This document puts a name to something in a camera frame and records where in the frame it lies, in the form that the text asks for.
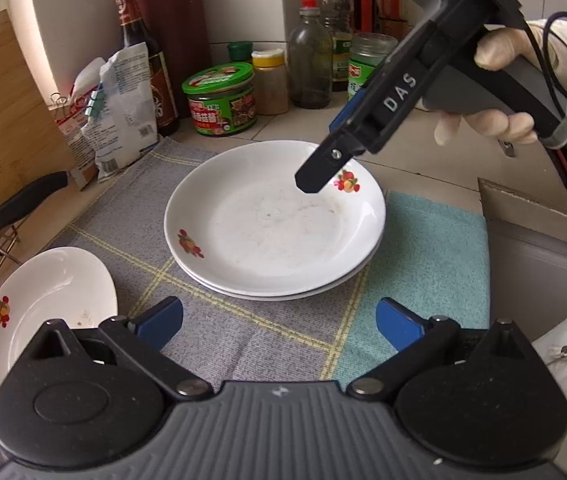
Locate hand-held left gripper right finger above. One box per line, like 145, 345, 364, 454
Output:
346, 297, 537, 403

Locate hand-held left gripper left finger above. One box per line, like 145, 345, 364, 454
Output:
28, 296, 214, 403

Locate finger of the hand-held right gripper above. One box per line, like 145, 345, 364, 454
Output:
296, 127, 367, 195
328, 95, 371, 133

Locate white plate two fruit prints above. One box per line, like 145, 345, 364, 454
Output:
164, 141, 387, 297

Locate white plate brown stain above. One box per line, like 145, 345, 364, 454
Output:
173, 240, 384, 302

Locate white plate small brown speck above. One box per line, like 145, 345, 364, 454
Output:
0, 246, 119, 416

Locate person's right hand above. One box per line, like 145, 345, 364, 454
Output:
434, 21, 549, 146

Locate glass jar green lid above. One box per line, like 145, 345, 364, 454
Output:
348, 32, 399, 103

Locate glass bottle red cap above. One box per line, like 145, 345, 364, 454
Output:
288, 0, 334, 110

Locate yellow lid spice jar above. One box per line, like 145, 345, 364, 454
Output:
252, 49, 290, 116

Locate gold cap bottle green label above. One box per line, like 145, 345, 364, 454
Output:
321, 0, 354, 93

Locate grey and teal towel mat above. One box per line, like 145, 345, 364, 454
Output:
0, 135, 491, 480

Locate green lid sauce jar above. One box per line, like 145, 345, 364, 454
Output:
182, 62, 258, 137

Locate small green cap bottle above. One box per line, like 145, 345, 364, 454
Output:
226, 41, 254, 63

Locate dark red knife block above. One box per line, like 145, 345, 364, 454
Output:
136, 0, 211, 106

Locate white blue printed bag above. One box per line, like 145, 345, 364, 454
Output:
80, 42, 159, 183

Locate red white printed bag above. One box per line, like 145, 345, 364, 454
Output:
53, 57, 109, 191

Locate dark soy sauce bottle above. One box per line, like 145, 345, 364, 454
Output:
113, 0, 180, 136

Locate bamboo cutting board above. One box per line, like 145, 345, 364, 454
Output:
0, 10, 79, 226

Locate grey wrist strap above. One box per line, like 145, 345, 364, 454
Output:
543, 94, 567, 150

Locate black handled kitchen knife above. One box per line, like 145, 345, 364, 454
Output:
0, 171, 70, 286

